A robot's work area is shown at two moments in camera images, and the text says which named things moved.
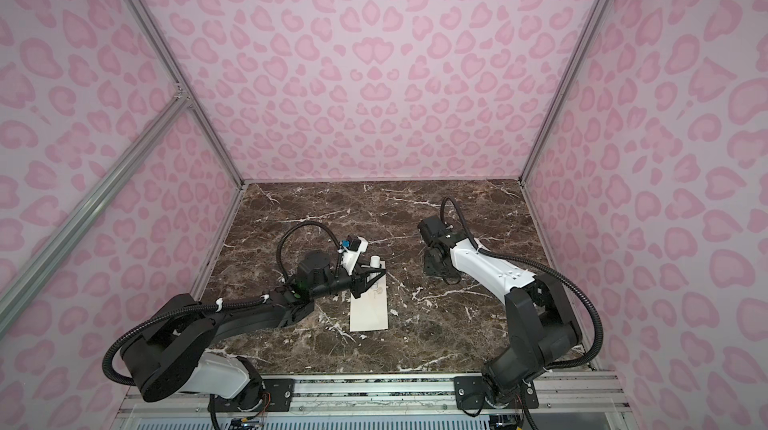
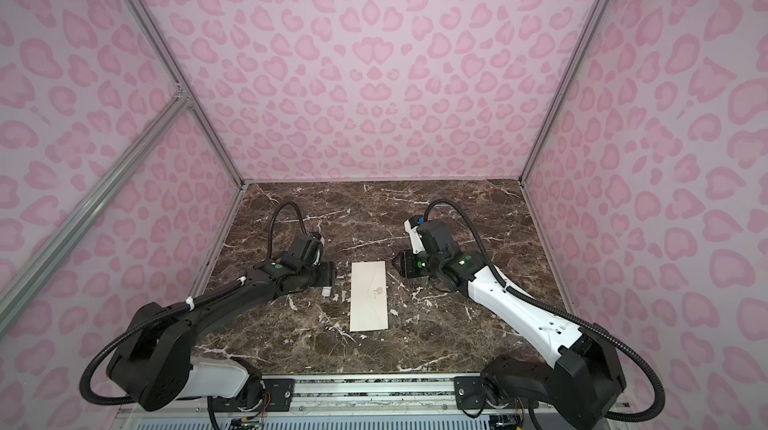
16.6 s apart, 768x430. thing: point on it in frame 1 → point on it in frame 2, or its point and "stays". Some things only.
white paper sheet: x=370 y=312 stays
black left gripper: x=360 y=280 → x=329 y=275
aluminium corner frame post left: x=161 y=43 stays
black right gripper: x=429 y=270 → x=406 y=264
